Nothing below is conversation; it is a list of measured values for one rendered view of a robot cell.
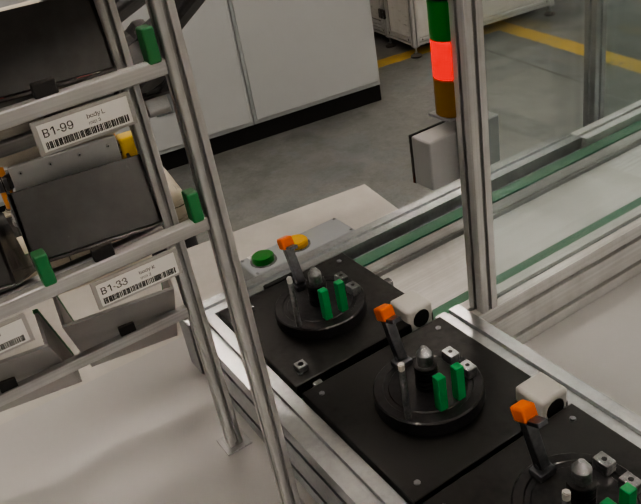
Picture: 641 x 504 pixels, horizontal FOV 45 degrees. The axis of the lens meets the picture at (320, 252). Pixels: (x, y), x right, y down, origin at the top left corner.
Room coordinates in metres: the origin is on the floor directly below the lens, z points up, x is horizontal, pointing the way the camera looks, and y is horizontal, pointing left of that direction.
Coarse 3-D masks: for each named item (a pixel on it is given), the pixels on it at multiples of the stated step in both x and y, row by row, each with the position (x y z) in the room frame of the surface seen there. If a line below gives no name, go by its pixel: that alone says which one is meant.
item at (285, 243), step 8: (280, 240) 1.03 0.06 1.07; (288, 240) 1.03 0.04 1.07; (280, 248) 1.04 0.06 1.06; (288, 248) 1.02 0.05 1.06; (296, 248) 1.02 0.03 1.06; (288, 256) 1.03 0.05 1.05; (296, 256) 1.03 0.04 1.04; (288, 264) 1.03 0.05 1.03; (296, 264) 1.02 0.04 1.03; (296, 272) 1.02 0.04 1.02; (296, 280) 1.01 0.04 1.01; (304, 280) 1.02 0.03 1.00
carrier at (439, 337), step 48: (432, 336) 0.86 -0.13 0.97; (336, 384) 0.80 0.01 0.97; (384, 384) 0.76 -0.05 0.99; (432, 384) 0.73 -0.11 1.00; (480, 384) 0.73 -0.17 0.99; (528, 384) 0.71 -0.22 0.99; (336, 432) 0.72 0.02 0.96; (384, 432) 0.70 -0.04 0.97; (432, 432) 0.68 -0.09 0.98; (480, 432) 0.67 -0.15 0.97; (432, 480) 0.61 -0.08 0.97
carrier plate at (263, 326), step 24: (336, 264) 1.10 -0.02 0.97; (384, 288) 1.00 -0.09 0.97; (264, 312) 1.00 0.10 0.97; (432, 312) 0.92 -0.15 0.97; (264, 336) 0.94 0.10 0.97; (288, 336) 0.93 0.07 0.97; (360, 336) 0.89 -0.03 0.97; (384, 336) 0.88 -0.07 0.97; (288, 360) 0.87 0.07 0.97; (312, 360) 0.86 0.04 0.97; (336, 360) 0.85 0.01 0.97; (360, 360) 0.86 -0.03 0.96; (288, 384) 0.83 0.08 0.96
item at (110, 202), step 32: (128, 160) 0.72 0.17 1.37; (32, 192) 0.69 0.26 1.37; (64, 192) 0.70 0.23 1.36; (96, 192) 0.70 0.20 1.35; (128, 192) 0.71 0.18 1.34; (32, 224) 0.68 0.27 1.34; (64, 224) 0.68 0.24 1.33; (96, 224) 0.69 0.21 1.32; (128, 224) 0.69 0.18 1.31; (160, 224) 0.70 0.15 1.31; (64, 256) 0.67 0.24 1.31
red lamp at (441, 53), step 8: (432, 48) 0.95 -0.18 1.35; (440, 48) 0.94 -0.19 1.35; (448, 48) 0.93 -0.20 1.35; (432, 56) 0.95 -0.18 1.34; (440, 56) 0.94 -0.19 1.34; (448, 56) 0.93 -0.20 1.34; (432, 64) 0.95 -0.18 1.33; (440, 64) 0.94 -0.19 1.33; (448, 64) 0.93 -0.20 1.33; (432, 72) 0.96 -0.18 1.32; (440, 72) 0.94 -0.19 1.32; (448, 72) 0.93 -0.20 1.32; (440, 80) 0.94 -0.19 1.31; (448, 80) 0.93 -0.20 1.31
